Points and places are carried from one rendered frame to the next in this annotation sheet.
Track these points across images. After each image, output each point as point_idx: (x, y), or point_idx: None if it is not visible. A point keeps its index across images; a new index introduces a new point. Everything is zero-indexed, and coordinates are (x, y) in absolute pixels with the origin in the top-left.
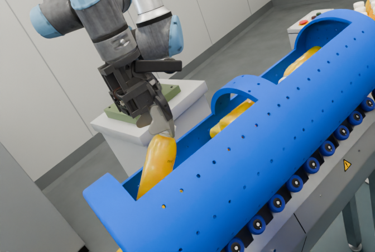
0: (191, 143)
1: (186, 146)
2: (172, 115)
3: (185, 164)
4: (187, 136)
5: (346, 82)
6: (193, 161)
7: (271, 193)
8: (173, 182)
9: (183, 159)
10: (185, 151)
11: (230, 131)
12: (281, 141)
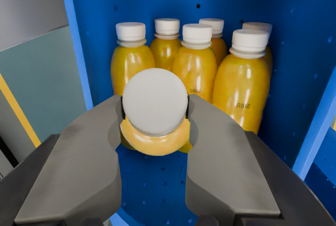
0: None
1: None
2: (258, 139)
3: (316, 145)
4: None
5: None
6: (326, 126)
7: None
8: (305, 174)
9: (93, 17)
10: (84, 1)
11: None
12: None
